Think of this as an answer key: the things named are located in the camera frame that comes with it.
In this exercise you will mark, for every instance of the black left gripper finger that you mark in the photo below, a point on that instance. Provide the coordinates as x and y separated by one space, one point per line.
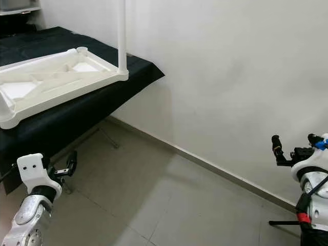
72 163

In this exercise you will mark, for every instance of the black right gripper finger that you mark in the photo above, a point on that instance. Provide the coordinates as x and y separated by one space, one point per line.
278 147
314 140

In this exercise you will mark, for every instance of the white plastic table top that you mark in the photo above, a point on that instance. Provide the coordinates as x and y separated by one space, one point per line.
61 82

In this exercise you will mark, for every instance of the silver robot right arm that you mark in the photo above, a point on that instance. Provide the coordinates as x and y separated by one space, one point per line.
318 195

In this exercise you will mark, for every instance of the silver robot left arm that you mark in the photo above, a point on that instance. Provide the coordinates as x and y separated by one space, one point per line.
31 220

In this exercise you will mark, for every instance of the black round basin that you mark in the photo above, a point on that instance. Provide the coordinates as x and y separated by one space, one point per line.
18 23

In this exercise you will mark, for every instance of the clear plastic storage box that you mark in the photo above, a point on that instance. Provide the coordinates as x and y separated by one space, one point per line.
20 5

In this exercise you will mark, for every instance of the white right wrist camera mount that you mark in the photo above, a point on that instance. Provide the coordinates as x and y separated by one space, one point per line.
307 166

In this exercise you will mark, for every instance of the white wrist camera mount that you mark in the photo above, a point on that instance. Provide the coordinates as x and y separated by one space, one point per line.
307 166
33 169

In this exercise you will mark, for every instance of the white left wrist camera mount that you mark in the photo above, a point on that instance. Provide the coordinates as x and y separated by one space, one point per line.
33 169

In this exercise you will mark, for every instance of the grey metal folding table frame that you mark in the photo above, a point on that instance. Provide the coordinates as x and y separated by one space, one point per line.
108 138

